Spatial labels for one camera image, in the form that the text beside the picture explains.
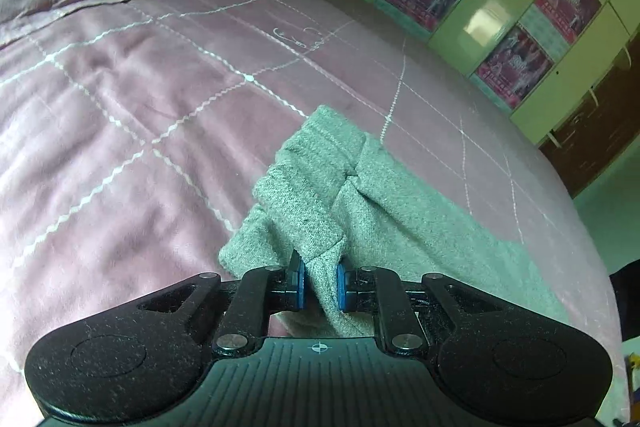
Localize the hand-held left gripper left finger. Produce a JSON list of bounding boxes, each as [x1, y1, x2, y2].
[[135, 251, 307, 358]]

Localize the brown wooden door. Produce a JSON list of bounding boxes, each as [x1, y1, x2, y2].
[[539, 47, 640, 198]]

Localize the black chair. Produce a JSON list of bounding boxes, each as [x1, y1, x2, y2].
[[607, 257, 640, 343]]

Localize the pink quilted bed cover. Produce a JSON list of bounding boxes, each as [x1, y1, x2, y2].
[[0, 0, 628, 427]]

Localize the green knitted cloth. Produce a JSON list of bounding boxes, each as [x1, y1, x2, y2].
[[218, 105, 571, 339]]

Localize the green wardrobe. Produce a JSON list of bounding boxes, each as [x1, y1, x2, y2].
[[300, 0, 640, 148]]

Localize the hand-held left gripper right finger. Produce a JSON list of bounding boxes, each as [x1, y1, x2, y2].
[[336, 261, 507, 355]]

